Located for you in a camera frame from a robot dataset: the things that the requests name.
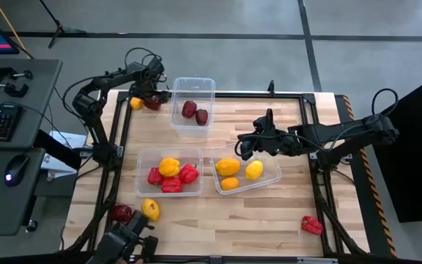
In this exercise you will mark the silver metal bracket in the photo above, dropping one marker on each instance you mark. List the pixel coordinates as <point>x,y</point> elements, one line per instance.
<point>317,260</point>

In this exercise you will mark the black c-clamp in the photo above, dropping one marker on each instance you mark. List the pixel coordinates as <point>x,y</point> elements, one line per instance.
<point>11,89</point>
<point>13,73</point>

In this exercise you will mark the black computer mouse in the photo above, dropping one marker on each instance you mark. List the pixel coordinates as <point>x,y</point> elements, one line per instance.
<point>16,169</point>

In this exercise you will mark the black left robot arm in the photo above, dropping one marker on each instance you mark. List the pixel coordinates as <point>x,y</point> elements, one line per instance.
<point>94,128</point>

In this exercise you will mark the red bell pepper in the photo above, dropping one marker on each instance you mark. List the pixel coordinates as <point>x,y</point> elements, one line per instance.
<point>171,185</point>
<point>155,176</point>
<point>188,173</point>
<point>311,224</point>

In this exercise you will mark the black table clamp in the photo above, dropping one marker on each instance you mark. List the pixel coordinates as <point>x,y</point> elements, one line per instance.
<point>270,87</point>

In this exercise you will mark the black orange hazard strip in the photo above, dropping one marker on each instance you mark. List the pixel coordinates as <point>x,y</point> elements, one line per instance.
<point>366,212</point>

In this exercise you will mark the dark red apple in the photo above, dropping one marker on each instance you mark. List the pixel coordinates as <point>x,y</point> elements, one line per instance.
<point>121,212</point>
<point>189,109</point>
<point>152,105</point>

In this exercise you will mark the dark red pepper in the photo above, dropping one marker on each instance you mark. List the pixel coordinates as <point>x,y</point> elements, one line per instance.
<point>201,117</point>

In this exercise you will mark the small orange fruit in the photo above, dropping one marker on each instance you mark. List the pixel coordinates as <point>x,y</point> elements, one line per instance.
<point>136,103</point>

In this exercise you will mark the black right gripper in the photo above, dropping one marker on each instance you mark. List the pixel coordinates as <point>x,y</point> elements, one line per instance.
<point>271,139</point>

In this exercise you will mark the clear plastic bin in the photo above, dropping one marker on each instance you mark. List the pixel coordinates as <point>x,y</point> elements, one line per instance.
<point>192,89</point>
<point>269,172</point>
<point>145,157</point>

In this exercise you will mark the black panel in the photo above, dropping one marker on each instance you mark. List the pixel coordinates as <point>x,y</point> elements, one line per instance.
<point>416,176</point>

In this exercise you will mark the black angled desk support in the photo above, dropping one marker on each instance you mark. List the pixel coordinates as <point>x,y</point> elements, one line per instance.
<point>59,148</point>

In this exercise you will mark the black tripod stand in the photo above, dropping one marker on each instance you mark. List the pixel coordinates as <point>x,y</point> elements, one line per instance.
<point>60,28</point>

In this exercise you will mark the black desk knob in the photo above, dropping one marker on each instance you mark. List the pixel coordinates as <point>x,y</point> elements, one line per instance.
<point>31,224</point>

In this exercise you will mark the white paper sheet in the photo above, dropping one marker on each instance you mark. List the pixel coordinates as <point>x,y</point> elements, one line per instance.
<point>68,139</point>

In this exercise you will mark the orange-yellow bell pepper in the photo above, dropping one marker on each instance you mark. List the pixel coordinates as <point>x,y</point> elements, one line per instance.
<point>169,166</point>

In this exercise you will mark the yellow lemon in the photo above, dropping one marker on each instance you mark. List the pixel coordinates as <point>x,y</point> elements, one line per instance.
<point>254,169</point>

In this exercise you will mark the yellow pepper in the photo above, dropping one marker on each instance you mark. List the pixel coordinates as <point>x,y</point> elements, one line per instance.
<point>150,209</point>

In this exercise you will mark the yellow pole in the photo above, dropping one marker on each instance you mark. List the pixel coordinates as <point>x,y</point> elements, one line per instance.
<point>9,23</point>

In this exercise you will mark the oval orange fruit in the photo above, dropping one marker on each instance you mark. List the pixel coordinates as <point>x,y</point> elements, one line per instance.
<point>229,183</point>

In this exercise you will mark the black aluminium table frame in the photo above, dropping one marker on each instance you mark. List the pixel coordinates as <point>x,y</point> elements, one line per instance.
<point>251,95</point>

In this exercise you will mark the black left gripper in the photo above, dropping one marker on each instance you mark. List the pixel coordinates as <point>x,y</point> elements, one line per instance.
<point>145,89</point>

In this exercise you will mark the grey desk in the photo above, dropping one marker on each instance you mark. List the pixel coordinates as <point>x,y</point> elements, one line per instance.
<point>31,91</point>

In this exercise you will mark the black handheld device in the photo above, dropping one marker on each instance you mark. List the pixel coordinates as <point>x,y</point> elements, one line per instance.
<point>119,240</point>

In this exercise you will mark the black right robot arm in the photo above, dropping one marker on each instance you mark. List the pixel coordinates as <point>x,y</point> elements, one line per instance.
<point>343,133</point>

